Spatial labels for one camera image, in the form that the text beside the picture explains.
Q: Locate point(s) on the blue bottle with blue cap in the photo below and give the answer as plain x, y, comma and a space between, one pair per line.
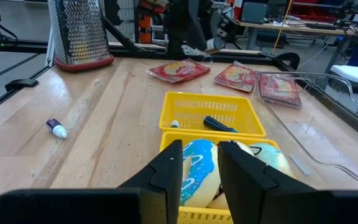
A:
216, 124

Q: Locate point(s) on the wooden workbench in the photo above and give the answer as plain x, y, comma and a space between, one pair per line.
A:
291, 28

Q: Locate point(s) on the metal rack with red bins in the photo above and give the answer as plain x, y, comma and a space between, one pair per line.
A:
309, 12

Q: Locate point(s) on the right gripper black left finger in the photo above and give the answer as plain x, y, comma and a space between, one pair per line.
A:
163, 186

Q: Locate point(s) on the blue frosted toy donut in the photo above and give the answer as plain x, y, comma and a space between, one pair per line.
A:
199, 168

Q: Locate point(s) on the clear plastic container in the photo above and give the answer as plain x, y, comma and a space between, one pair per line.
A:
322, 149

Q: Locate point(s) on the chocolate frosted toy donut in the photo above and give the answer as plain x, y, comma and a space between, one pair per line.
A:
217, 201

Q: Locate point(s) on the shelf with orange bins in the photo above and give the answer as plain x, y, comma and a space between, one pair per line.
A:
145, 28

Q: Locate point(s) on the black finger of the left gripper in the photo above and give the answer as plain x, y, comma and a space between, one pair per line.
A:
197, 28
217, 25

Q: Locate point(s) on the yellow pole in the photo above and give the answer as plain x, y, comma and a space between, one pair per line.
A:
281, 29

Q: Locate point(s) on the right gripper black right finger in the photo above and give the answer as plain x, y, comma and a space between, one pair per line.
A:
244, 186

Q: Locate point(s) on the grey equipment box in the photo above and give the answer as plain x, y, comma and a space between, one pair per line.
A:
253, 12

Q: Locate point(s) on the white padded seat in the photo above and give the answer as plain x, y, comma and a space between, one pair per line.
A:
356, 74

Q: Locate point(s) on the dark green bottle white cap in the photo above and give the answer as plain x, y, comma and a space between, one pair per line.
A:
174, 124

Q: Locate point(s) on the purple bottle with white cap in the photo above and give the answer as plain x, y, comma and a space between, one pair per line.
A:
56, 127

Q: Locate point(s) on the light teal frosted toy donut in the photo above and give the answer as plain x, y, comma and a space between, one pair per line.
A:
272, 157

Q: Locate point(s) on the black table clamp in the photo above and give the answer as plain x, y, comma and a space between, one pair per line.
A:
20, 83
287, 57

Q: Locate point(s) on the red popcorn packet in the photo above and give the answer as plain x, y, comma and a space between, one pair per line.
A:
179, 71
236, 76
278, 90

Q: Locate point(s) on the metal box grater red base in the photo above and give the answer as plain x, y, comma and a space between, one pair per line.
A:
79, 31

